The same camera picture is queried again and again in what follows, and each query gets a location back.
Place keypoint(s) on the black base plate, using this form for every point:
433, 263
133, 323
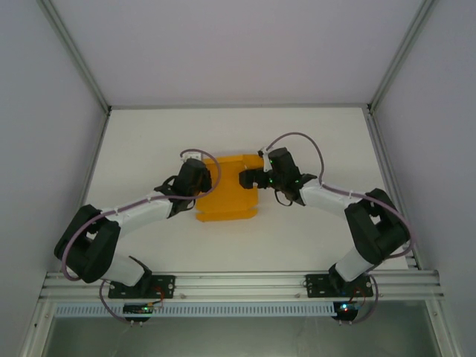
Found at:
163, 286
316, 286

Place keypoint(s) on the yellow cardboard box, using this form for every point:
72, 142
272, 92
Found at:
227, 201

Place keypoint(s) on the aluminium side rail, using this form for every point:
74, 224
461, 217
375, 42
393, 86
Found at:
386, 167
93, 178

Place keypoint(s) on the aluminium mounting rail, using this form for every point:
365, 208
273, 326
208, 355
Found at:
238, 284

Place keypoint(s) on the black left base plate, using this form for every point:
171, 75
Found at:
163, 286

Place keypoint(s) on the aluminium frame leg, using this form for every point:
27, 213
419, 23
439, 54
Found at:
35, 331
440, 327

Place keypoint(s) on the left circuit board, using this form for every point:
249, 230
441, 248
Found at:
139, 308

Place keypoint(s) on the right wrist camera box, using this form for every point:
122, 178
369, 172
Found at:
266, 163

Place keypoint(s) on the circuit board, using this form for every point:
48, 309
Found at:
346, 308
139, 308

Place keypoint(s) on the right circuit board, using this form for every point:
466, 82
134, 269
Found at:
346, 308

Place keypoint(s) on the aluminium frame post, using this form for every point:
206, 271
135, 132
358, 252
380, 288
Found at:
401, 56
74, 56

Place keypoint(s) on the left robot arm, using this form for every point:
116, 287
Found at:
141, 215

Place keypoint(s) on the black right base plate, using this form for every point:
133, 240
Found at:
316, 286

